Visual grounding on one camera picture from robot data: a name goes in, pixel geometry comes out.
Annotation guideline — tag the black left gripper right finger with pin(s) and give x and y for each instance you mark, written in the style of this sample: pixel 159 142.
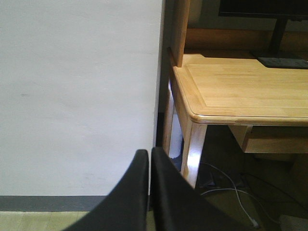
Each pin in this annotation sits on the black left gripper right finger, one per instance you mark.
pixel 176 206

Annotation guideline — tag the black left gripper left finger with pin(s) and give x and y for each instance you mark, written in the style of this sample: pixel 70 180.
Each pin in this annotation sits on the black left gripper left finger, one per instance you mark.
pixel 125 207

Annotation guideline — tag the black monitor with stand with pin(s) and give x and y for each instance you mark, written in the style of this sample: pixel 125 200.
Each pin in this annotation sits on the black monitor with stand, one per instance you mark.
pixel 282 11

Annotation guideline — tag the light wooden desk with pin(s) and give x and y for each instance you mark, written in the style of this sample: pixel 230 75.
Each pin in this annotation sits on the light wooden desk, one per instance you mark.
pixel 214 80

